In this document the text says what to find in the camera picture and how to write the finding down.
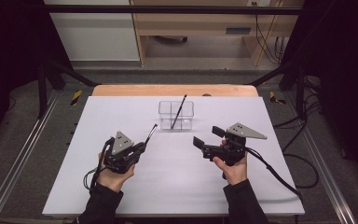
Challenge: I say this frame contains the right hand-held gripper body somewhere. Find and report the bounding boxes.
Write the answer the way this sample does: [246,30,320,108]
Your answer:
[202,122,268,166]

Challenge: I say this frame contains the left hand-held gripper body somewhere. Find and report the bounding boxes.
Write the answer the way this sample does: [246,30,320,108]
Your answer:
[103,131,143,175]

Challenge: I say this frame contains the clear plastic organizer box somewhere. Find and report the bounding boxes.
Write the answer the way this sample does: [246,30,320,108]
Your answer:
[158,100,195,131]

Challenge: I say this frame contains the person's right hand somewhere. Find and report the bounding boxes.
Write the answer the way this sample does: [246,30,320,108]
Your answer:
[213,155,249,186]

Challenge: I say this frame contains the person's left hand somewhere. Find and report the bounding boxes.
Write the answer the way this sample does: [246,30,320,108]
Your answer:
[97,152,136,193]

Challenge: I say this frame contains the white table board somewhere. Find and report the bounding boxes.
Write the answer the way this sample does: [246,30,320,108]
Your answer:
[41,95,306,217]

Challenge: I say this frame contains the wooden table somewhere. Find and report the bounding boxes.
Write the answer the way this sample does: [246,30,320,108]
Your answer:
[91,83,259,97]

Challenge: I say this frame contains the yellow clamp, right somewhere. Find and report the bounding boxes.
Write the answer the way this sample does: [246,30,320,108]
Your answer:
[268,91,287,105]

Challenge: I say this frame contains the black metal stand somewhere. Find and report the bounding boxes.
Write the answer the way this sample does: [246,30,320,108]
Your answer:
[248,59,309,120]
[36,60,102,119]

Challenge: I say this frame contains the grey desk label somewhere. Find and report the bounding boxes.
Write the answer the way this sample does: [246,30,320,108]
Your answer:
[226,27,252,35]

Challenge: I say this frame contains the light wooden desk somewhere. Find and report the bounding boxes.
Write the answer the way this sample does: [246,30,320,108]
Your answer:
[130,0,304,67]

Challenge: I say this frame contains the white cabinet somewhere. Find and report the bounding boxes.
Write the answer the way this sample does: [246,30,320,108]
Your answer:
[43,0,141,62]

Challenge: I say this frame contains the black metal crossbar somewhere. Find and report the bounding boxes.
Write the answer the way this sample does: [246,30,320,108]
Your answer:
[41,4,304,16]

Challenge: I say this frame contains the black curtain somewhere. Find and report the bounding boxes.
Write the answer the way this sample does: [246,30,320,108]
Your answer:
[279,0,358,190]
[0,0,73,150]

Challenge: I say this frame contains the left hand-held gripper black cable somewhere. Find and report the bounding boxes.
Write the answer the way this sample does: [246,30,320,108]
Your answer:
[83,136,115,190]

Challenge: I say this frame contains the hand-held gripper black cable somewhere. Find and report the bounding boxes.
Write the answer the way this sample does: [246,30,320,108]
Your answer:
[83,136,115,190]
[245,147,304,200]

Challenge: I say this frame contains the right hand-held gripper black cable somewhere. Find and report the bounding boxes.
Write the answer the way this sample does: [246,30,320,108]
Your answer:
[245,147,304,200]

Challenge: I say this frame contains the bundle of black floor cables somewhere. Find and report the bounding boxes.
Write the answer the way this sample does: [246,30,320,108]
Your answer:
[273,76,324,153]

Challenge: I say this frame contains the looped black floor cable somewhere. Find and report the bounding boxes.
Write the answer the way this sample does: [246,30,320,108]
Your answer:
[282,153,320,189]

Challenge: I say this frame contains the aluminium floor rail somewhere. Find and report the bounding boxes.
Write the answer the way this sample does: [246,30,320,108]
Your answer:
[283,91,358,224]
[0,90,62,224]

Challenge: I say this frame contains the hanging black desk cables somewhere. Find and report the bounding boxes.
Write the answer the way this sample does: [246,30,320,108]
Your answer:
[251,1,288,65]

